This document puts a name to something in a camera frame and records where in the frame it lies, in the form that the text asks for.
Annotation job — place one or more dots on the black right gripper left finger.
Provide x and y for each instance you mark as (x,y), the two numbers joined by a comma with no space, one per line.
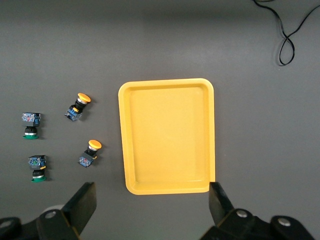
(82,205)

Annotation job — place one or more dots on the green mushroom push button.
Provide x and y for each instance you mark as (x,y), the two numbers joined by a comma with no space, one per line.
(37,162)
(30,120)

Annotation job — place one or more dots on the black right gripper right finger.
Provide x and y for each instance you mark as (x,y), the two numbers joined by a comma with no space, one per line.
(220,207)

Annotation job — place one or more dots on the yellow plastic tray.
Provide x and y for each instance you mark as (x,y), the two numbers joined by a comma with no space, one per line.
(167,137)

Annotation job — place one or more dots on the yellow mushroom push button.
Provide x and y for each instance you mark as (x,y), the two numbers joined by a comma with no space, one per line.
(87,157)
(75,111)

